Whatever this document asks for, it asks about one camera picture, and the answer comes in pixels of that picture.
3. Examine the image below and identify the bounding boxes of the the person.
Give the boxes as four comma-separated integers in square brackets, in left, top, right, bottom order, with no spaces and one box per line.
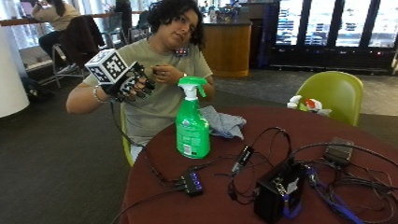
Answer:
[66,0,219,163]

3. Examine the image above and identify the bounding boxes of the small dark neck badge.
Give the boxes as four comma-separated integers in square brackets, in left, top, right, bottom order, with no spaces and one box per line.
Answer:
[174,47,192,58]

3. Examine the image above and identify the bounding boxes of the white cube with black markers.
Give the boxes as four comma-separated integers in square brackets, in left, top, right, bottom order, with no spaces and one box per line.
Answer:
[84,48,131,86]

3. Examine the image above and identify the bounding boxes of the round wooden counter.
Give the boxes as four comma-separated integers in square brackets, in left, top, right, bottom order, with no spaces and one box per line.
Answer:
[202,19,255,78]

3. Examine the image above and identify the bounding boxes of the green spray bottle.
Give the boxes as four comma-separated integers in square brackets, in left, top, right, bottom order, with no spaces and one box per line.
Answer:
[175,76,212,161]

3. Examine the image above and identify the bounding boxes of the green chair under person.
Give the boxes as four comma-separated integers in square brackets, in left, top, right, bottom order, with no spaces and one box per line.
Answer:
[119,102,138,168]

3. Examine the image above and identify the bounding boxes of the dark jacket on chair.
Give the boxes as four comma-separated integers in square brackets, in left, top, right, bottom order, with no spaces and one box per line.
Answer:
[59,14,107,69]

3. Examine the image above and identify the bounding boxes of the blue-grey cloth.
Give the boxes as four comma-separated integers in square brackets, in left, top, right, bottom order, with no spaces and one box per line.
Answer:
[199,105,248,140]

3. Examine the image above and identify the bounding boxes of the black bag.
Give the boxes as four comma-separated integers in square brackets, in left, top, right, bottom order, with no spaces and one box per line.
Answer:
[19,76,55,101]

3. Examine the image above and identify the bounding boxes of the white pillar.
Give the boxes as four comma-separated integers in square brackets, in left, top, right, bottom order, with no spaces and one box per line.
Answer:
[0,23,31,119]

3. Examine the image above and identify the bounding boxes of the small black adapter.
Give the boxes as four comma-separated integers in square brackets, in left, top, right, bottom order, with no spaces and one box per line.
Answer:
[231,145,256,175]

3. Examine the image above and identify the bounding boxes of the black hub with blue lights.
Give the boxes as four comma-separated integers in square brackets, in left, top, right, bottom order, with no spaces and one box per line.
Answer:
[179,169,206,198]

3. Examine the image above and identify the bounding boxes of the wooden bar counter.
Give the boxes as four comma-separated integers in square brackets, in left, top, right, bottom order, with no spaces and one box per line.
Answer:
[0,10,147,28]

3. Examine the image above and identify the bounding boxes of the white spray bottle red trigger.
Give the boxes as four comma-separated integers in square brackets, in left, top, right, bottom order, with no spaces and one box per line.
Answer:
[287,94,333,118]

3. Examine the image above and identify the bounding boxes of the empty green chair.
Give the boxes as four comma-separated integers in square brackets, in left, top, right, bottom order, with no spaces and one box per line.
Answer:
[295,70,367,127]

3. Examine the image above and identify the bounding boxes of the glass door display fridges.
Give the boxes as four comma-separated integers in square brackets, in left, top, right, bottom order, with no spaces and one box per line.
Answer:
[260,0,398,75]

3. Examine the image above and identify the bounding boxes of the black box computer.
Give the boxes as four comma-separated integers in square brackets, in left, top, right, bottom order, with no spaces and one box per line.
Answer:
[253,161,309,224]

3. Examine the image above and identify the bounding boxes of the grey power brick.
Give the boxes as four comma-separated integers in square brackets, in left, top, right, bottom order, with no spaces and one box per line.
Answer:
[324,136,357,166]

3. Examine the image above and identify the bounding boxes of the silver bead bracelet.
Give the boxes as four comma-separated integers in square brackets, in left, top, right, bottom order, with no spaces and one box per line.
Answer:
[92,85,108,105]

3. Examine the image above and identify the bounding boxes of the black glove cable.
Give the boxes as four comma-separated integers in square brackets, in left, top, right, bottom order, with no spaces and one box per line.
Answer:
[108,100,184,189]

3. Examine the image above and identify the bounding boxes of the metal frame chair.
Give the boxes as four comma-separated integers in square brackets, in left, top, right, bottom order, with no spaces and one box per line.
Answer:
[39,42,90,90]

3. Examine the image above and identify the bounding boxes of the black hub cable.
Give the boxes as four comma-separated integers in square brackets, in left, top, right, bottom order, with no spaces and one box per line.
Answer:
[108,188,184,224]

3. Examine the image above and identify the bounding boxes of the looped black cable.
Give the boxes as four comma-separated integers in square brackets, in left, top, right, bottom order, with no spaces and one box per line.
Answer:
[227,126,295,205]

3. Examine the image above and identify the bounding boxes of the blue cable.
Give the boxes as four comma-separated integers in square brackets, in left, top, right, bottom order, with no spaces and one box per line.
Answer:
[283,167,368,224]

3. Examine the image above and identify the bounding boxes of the tangle of black cables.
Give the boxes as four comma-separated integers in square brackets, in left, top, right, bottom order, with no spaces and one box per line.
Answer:
[289,141,398,224]

